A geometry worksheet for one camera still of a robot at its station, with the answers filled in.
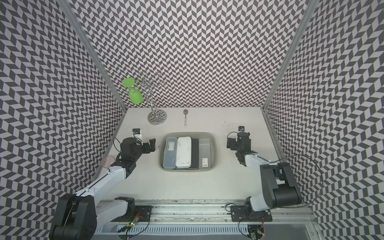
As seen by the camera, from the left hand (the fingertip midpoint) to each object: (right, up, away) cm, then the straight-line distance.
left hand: (147, 140), depth 88 cm
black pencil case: (+28, -9, +4) cm, 30 cm away
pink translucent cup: (-24, -12, 0) cm, 27 cm away
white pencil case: (+22, -11, -1) cm, 24 cm away
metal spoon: (+20, +19, +28) cm, 39 cm away
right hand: (+55, -1, +6) cm, 55 cm away
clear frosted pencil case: (+13, -8, +3) cm, 16 cm away
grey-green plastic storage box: (+40, -7, +6) cm, 41 cm away
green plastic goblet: (-12, +29, +11) cm, 33 cm away
